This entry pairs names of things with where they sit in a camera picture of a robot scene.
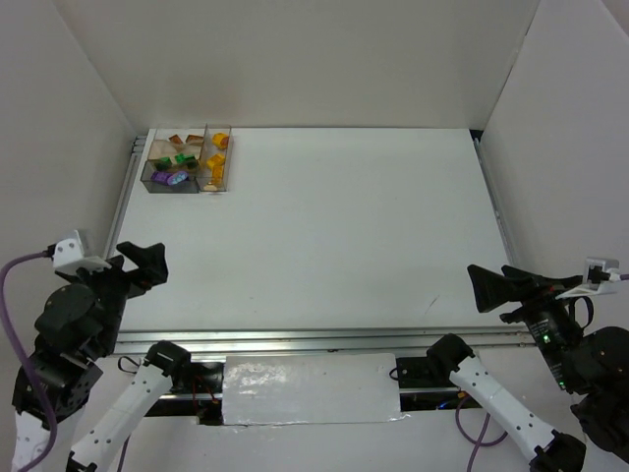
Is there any purple lego plate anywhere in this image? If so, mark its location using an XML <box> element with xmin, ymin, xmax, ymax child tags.
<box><xmin>150</xmin><ymin>171</ymin><xmax>171</xmax><ymax>186</ymax></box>

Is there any purple round lego piece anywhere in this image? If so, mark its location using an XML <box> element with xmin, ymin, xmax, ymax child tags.
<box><xmin>167</xmin><ymin>171</ymin><xmax>189</xmax><ymax>187</ymax></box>

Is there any green curved lego brick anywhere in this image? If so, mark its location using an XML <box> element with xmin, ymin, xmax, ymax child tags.
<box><xmin>153</xmin><ymin>157</ymin><xmax>173</xmax><ymax>171</ymax></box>

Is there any small green lego brick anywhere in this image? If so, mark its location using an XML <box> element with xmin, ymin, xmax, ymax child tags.
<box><xmin>175</xmin><ymin>153</ymin><xmax>197</xmax><ymax>165</ymax></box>

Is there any yellow lego brick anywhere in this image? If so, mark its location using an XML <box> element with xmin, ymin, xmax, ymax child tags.
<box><xmin>206</xmin><ymin>153</ymin><xmax>226</xmax><ymax>169</ymax></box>

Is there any orange lego brick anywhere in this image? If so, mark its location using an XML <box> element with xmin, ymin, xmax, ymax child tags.
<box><xmin>211</xmin><ymin>133</ymin><xmax>230</xmax><ymax>149</ymax></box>

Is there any yellow green lego stack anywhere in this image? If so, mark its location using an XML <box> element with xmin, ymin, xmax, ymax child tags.
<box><xmin>210</xmin><ymin>165</ymin><xmax>225</xmax><ymax>186</ymax></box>

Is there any brown lego tile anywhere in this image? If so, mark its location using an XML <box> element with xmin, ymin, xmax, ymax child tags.
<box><xmin>168</xmin><ymin>135</ymin><xmax>183</xmax><ymax>146</ymax></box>

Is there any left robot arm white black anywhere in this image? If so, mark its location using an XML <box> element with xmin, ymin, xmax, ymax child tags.
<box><xmin>1</xmin><ymin>234</ymin><xmax>192</xmax><ymax>471</ymax></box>

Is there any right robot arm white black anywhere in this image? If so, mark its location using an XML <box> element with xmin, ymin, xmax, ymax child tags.
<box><xmin>428</xmin><ymin>258</ymin><xmax>628</xmax><ymax>471</ymax></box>

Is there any grey tinted container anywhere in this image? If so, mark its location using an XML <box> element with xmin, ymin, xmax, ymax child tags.
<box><xmin>141</xmin><ymin>161</ymin><xmax>200</xmax><ymax>195</ymax></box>

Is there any clear tall container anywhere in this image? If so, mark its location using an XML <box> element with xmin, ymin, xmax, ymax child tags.
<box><xmin>197</xmin><ymin>124</ymin><xmax>234</xmax><ymax>193</ymax></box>

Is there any white foam cover board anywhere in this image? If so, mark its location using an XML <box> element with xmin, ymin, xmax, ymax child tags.
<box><xmin>222</xmin><ymin>353</ymin><xmax>404</xmax><ymax>426</ymax></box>

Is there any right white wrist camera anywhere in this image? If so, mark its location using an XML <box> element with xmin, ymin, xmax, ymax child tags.
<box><xmin>556</xmin><ymin>257</ymin><xmax>628</xmax><ymax>300</ymax></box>

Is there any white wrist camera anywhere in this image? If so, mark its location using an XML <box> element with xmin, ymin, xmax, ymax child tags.
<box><xmin>49</xmin><ymin>229</ymin><xmax>112</xmax><ymax>275</ymax></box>
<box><xmin>556</xmin><ymin>257</ymin><xmax>628</xmax><ymax>300</ymax></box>

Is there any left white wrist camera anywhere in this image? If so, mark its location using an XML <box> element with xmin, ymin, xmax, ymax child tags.
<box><xmin>49</xmin><ymin>229</ymin><xmax>112</xmax><ymax>275</ymax></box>

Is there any aluminium front rail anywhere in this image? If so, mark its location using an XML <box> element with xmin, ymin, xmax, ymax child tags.
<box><xmin>114</xmin><ymin>326</ymin><xmax>534</xmax><ymax>359</ymax></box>

